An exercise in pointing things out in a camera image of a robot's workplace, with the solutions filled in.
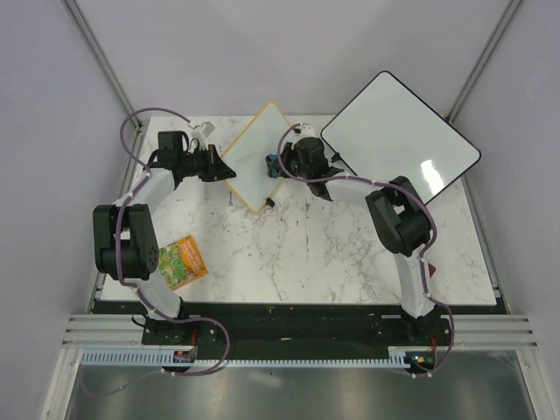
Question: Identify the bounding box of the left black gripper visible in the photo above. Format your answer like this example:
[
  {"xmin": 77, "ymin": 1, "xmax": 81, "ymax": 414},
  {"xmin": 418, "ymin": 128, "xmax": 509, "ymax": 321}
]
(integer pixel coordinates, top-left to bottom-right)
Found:
[{"xmin": 179, "ymin": 146, "xmax": 237, "ymax": 184}]

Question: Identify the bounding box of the blue heart eraser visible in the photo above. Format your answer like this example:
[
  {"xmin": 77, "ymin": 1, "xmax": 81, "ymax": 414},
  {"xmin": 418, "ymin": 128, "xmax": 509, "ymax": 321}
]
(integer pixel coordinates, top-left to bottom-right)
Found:
[{"xmin": 265, "ymin": 154, "xmax": 280, "ymax": 179}]

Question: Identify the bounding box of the yellow framed small whiteboard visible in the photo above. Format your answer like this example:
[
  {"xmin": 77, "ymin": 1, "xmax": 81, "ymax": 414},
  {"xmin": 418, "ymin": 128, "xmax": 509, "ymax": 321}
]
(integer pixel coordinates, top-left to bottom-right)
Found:
[{"xmin": 221, "ymin": 101, "xmax": 290, "ymax": 214}]

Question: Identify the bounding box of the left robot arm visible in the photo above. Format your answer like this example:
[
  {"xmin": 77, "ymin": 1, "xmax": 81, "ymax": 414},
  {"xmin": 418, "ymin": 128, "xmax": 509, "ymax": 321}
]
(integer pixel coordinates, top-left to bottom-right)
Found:
[{"xmin": 93, "ymin": 122, "xmax": 236, "ymax": 344}]

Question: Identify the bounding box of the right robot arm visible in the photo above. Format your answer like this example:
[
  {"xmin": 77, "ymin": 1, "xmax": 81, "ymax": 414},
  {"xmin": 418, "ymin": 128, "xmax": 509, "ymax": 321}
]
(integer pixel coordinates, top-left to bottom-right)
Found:
[{"xmin": 265, "ymin": 136, "xmax": 437, "ymax": 345}]

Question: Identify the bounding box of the large whiteboard black stand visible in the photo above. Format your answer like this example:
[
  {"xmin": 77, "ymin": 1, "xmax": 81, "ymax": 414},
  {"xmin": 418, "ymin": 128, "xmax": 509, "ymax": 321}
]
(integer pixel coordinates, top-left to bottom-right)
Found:
[{"xmin": 331, "ymin": 152, "xmax": 342, "ymax": 164}]

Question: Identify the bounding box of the black framed large whiteboard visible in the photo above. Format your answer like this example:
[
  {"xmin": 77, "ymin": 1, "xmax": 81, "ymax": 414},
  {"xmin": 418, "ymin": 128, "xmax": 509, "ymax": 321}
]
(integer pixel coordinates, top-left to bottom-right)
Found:
[{"xmin": 321, "ymin": 71, "xmax": 481, "ymax": 204}]

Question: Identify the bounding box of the orange green picture book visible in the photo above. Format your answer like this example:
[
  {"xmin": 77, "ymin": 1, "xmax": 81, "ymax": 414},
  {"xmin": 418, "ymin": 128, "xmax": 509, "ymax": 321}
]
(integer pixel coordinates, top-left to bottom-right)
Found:
[{"xmin": 158, "ymin": 235, "xmax": 208, "ymax": 291}]

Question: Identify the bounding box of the red brown square block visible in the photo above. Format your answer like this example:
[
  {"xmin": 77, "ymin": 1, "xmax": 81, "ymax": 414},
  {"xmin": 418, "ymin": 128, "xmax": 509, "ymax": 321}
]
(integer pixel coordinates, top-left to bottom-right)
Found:
[{"xmin": 428, "ymin": 263, "xmax": 437, "ymax": 277}]

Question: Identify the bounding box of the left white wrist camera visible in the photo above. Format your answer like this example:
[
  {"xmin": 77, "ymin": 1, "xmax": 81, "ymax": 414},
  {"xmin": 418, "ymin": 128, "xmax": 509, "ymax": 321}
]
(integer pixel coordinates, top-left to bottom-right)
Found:
[{"xmin": 191, "ymin": 122, "xmax": 215, "ymax": 142}]

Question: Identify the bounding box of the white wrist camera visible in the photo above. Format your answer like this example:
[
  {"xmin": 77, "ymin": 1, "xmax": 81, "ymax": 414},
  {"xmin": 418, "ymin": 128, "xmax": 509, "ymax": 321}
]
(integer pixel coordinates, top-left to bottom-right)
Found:
[
  {"xmin": 191, "ymin": 122, "xmax": 215, "ymax": 142},
  {"xmin": 293, "ymin": 122, "xmax": 317, "ymax": 142}
]

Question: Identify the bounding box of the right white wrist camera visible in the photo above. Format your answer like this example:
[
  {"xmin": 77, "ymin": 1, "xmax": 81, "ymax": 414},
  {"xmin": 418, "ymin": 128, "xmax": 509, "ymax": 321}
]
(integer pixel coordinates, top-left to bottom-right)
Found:
[{"xmin": 293, "ymin": 122, "xmax": 317, "ymax": 142}]

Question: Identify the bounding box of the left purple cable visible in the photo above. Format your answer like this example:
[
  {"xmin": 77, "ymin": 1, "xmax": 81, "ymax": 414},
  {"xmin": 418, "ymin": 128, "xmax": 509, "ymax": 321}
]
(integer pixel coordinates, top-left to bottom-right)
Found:
[{"xmin": 80, "ymin": 106, "xmax": 232, "ymax": 397}]

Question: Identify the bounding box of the purple cable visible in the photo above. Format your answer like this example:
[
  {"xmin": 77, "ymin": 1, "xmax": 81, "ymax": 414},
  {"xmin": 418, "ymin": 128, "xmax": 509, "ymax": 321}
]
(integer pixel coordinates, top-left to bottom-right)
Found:
[
  {"xmin": 279, "ymin": 124, "xmax": 455, "ymax": 380},
  {"xmin": 80, "ymin": 106, "xmax": 232, "ymax": 397}
]

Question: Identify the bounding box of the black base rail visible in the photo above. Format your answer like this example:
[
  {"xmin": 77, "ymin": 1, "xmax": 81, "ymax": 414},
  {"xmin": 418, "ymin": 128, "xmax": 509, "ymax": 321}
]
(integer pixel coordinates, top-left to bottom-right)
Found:
[{"xmin": 93, "ymin": 301, "xmax": 507, "ymax": 375}]

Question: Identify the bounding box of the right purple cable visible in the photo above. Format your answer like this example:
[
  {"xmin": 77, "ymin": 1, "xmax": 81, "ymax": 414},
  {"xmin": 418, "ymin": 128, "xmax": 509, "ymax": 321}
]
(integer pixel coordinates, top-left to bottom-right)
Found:
[{"xmin": 279, "ymin": 124, "xmax": 455, "ymax": 380}]

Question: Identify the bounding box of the left aluminium frame post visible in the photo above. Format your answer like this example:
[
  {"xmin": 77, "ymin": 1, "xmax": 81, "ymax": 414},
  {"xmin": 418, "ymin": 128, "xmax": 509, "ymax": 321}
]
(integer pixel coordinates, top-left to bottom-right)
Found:
[{"xmin": 60, "ymin": 0, "xmax": 135, "ymax": 115}]

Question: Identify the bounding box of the aluminium frame post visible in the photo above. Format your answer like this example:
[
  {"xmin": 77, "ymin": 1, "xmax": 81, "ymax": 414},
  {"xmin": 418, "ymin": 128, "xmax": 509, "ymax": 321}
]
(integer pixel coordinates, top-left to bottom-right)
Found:
[
  {"xmin": 445, "ymin": 0, "xmax": 524, "ymax": 124},
  {"xmin": 60, "ymin": 0, "xmax": 135, "ymax": 115}
]

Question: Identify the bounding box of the white slotted cable duct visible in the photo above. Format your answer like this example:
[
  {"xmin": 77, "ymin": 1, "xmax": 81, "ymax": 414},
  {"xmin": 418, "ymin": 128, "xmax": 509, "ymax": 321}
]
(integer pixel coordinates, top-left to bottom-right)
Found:
[{"xmin": 80, "ymin": 348, "xmax": 410, "ymax": 368}]

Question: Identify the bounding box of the aluminium front rail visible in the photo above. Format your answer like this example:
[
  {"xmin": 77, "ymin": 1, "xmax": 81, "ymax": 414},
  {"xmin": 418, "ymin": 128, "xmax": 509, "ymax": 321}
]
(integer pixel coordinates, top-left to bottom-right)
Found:
[{"xmin": 62, "ymin": 314, "xmax": 537, "ymax": 351}]

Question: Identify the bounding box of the right aluminium frame post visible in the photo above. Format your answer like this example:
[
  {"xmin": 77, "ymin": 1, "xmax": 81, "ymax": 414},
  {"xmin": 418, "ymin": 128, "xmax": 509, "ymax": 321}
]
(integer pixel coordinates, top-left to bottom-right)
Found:
[{"xmin": 445, "ymin": 0, "xmax": 524, "ymax": 124}]

